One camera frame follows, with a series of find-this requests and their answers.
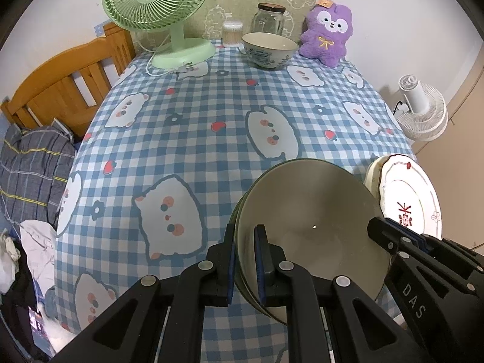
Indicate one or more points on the grey plaid pillow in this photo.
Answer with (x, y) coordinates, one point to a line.
(34, 166)

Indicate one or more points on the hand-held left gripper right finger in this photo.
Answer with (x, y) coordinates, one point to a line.
(260, 264)

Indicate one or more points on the dark clothing pile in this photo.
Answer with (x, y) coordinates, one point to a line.
(22, 302)

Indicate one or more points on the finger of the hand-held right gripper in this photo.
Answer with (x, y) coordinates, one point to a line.
(424, 242)
(389, 234)

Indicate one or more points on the pink rimmed white plate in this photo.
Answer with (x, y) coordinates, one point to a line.
(408, 189)

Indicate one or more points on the purple plush toy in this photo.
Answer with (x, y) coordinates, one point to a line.
(327, 41)

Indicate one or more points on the white standing fan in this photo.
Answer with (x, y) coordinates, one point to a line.
(423, 117)

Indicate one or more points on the white garment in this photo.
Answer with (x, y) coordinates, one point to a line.
(37, 245)

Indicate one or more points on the beige wooden door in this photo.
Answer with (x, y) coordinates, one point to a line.
(461, 158)

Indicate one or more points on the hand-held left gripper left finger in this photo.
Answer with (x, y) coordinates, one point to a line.
(230, 264)

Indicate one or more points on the smartphone with lit screen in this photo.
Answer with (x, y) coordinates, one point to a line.
(37, 323)

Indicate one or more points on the crumpled white cloth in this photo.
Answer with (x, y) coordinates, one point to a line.
(7, 257)

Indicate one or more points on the wooden bed headboard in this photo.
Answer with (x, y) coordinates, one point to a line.
(56, 79)

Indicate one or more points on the clear cotton swab container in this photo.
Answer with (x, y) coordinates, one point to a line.
(232, 34)

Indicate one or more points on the blue checkered tablecloth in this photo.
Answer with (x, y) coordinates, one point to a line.
(189, 121)

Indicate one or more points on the glass jar with dark lid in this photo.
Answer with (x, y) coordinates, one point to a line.
(268, 20)

